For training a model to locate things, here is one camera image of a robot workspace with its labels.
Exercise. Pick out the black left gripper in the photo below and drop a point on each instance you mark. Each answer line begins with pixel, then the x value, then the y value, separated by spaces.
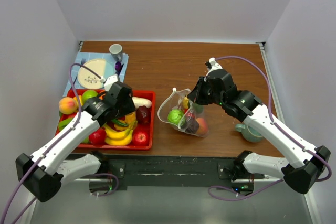
pixel 129 107

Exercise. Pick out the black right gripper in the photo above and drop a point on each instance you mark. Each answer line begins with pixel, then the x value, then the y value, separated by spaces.
pixel 196 95

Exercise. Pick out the dark green avocado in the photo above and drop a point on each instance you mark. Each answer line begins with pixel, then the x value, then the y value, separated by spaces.
pixel 197 108

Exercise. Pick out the yellow lemon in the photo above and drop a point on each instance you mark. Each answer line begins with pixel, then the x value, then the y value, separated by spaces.
pixel 185 103

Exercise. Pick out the clear polka dot zip bag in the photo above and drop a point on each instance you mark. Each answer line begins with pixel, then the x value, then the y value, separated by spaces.
pixel 188 124

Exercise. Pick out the peach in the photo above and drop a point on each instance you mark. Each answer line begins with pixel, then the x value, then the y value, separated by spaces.
pixel 203 127
pixel 67 105

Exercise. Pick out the bumpy green custard apple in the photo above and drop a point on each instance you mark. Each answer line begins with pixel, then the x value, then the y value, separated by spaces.
pixel 174 116

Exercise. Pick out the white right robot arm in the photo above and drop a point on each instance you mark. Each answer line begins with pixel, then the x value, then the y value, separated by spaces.
pixel 302 162

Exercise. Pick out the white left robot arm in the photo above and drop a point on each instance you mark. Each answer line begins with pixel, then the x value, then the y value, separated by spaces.
pixel 39 172

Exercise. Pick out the white radish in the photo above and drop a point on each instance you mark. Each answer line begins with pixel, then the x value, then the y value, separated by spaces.
pixel 138 102

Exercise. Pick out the red plastic tray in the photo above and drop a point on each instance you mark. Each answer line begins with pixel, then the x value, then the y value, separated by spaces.
pixel 149 128

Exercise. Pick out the light blue placemat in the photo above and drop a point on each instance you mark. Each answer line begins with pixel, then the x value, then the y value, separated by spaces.
pixel 83 57

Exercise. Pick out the purple plastic spoon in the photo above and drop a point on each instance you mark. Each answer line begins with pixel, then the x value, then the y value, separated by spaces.
pixel 118 67

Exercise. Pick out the yellow banana bunch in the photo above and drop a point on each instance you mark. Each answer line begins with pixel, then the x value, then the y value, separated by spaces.
pixel 119 138

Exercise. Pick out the cream and blue plate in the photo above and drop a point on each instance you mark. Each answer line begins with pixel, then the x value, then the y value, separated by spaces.
pixel 88 80

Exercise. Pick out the red apple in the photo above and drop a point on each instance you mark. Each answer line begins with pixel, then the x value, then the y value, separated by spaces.
pixel 98 137
pixel 140 138

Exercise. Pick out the peach at tray corner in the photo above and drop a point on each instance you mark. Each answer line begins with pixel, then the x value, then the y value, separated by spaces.
pixel 67 105

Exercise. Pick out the grey cup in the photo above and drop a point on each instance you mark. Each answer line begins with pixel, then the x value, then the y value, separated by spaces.
pixel 116 52

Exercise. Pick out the teal ceramic mug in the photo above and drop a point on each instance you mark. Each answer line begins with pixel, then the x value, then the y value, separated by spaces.
pixel 249 133

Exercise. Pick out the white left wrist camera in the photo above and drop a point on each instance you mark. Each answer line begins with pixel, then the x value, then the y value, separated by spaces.
pixel 108 82

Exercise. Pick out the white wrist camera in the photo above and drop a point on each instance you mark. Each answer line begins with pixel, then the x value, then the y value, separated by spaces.
pixel 212 65
pixel 108 82

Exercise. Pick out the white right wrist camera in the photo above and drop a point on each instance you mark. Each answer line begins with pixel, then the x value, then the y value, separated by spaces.
pixel 212 65

